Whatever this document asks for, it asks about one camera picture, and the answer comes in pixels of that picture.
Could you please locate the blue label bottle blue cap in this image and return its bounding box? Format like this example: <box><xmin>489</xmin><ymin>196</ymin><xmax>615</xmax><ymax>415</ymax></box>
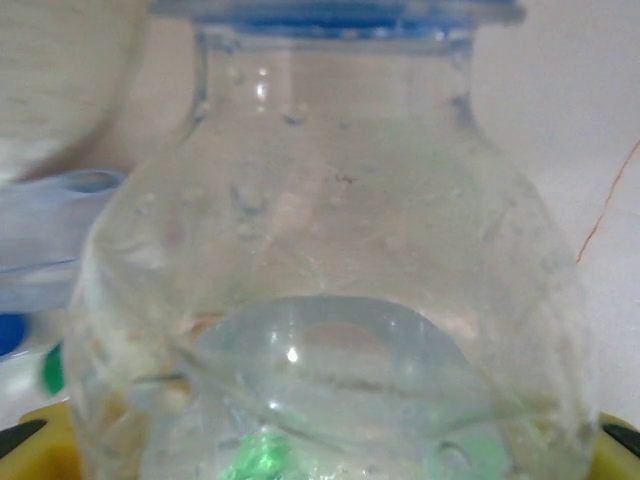
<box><xmin>64</xmin><ymin>0</ymin><xmax>601</xmax><ymax>480</ymax></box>

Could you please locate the clear crushed bottle purple label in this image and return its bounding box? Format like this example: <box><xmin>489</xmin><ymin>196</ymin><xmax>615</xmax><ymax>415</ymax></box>
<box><xmin>0</xmin><ymin>168</ymin><xmax>129</xmax><ymax>311</ymax></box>

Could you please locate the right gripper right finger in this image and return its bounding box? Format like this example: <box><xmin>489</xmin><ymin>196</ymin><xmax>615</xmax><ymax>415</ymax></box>
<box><xmin>592</xmin><ymin>409</ymin><xmax>640</xmax><ymax>480</ymax></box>

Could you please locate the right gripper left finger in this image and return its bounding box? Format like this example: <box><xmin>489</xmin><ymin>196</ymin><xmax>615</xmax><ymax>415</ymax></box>
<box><xmin>0</xmin><ymin>399</ymin><xmax>81</xmax><ymax>480</ymax></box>

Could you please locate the clear bottle green white label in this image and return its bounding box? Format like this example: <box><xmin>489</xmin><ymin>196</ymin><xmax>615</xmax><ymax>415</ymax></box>
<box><xmin>0</xmin><ymin>342</ymin><xmax>69</xmax><ymax>401</ymax></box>

